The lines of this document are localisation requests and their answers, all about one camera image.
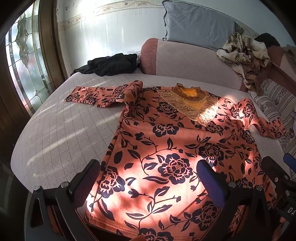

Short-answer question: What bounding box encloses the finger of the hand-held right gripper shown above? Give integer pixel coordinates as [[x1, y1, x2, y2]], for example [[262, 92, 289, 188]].
[[261, 156, 292, 197], [283, 153, 296, 168]]

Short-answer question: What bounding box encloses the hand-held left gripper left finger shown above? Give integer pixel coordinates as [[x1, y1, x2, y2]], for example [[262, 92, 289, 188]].
[[26, 159, 102, 241]]

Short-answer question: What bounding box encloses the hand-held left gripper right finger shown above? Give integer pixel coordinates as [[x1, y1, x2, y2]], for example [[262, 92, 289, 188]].
[[196, 159, 274, 241]]

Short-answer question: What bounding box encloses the orange floral long-sleeved shirt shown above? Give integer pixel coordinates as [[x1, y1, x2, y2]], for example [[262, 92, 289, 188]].
[[64, 80, 287, 241]]

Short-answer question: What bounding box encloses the pale quilted bed cover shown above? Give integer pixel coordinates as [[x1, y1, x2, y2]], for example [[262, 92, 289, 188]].
[[10, 72, 296, 194]]

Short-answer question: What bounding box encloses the striped floral bedding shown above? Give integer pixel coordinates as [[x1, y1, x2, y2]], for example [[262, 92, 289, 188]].
[[248, 78, 296, 152]]

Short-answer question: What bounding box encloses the maroon blanket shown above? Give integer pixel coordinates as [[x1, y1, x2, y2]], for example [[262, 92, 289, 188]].
[[262, 44, 296, 93]]

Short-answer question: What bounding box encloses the beige patterned blanket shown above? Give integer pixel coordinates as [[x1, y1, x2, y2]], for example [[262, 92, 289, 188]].
[[216, 32, 271, 96]]

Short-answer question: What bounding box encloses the black garment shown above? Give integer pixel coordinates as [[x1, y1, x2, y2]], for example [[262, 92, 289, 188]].
[[73, 53, 138, 77]]

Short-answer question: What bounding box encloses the pink quilted bolster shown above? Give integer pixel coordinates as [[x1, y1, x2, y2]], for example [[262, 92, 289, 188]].
[[140, 38, 250, 92]]

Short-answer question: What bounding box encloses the dark garment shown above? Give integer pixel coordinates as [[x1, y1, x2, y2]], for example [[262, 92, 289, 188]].
[[254, 33, 281, 48]]

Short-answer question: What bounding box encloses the stained-glass window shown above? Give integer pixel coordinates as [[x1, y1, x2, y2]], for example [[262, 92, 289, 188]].
[[5, 0, 54, 114]]

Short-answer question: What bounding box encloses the grey pillow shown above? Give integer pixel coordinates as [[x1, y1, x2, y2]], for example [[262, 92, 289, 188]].
[[162, 0, 237, 52]]

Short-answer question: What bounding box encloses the wooden window frame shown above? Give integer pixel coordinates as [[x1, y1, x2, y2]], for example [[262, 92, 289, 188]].
[[37, 0, 68, 82]]

